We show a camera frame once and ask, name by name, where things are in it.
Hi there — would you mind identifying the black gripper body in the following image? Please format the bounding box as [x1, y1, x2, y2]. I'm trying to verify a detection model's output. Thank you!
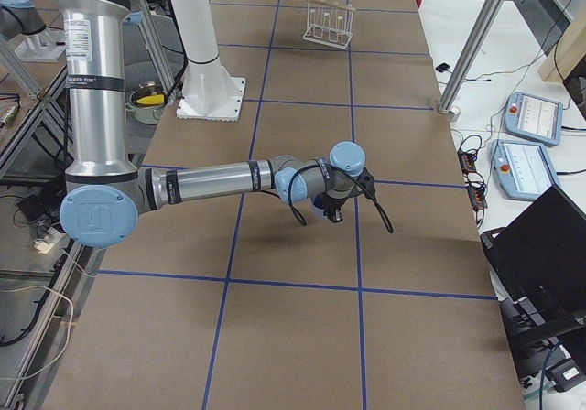
[320, 193, 347, 216]

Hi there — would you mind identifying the light blue plastic cup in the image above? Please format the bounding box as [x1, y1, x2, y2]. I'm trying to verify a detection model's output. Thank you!
[311, 195, 326, 218]

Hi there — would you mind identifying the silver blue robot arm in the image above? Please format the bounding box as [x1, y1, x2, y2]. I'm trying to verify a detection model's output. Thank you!
[52, 0, 374, 248]

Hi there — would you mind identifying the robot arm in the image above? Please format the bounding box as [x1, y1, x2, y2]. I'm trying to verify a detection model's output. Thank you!
[1, 0, 47, 40]

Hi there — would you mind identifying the brown paper table cover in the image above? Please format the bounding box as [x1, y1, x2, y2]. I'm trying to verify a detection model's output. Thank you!
[43, 0, 524, 409]

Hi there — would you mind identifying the black orange usb hub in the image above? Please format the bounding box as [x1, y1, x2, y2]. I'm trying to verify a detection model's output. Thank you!
[458, 150, 477, 174]

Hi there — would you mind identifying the small black device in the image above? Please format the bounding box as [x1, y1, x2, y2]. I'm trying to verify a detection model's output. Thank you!
[435, 63, 450, 72]

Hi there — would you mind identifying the lower teach pendant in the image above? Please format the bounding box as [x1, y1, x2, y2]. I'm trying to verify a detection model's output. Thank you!
[491, 139, 560, 201]

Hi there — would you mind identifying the teach pendant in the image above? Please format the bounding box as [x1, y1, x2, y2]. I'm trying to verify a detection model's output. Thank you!
[491, 139, 560, 201]
[503, 92, 563, 146]

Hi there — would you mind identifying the black laptop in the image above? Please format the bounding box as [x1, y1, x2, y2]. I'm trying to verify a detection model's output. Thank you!
[480, 183, 586, 319]

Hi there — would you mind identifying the pot with yellow item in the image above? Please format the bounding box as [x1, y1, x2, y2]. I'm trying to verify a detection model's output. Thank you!
[125, 81, 166, 125]

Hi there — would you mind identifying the upper teach pendant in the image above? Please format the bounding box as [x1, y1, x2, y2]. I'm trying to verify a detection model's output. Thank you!
[503, 92, 563, 146]

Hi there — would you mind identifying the black camera cable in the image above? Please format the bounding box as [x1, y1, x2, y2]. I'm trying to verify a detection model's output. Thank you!
[286, 165, 395, 234]

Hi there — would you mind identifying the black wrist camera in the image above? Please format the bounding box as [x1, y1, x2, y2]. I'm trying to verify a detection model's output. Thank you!
[357, 167, 376, 201]

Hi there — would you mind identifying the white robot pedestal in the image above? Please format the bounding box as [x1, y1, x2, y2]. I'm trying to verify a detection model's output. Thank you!
[170, 0, 246, 122]

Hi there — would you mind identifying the white wire cup holder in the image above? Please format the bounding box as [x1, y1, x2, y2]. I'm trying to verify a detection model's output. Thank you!
[302, 0, 356, 49]

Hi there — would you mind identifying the aluminium frame post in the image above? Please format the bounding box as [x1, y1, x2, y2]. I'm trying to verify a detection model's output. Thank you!
[438, 0, 504, 123]

